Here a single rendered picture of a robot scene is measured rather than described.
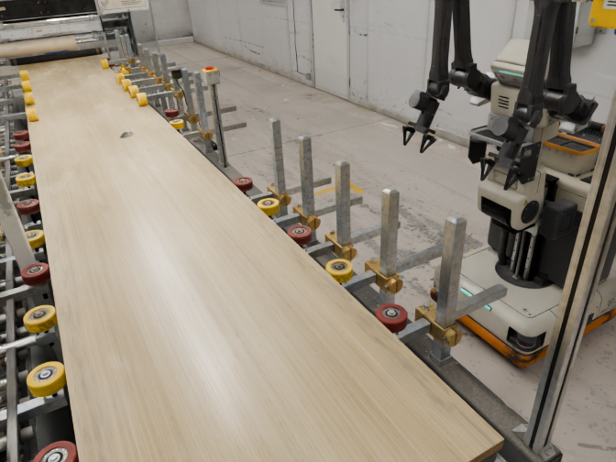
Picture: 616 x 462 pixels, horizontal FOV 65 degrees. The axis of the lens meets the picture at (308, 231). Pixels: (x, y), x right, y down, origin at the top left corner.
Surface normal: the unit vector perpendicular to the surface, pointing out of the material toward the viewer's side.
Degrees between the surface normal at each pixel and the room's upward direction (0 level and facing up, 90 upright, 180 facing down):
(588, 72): 90
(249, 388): 0
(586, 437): 0
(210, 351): 0
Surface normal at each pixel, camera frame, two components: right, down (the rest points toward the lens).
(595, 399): -0.05, -0.87
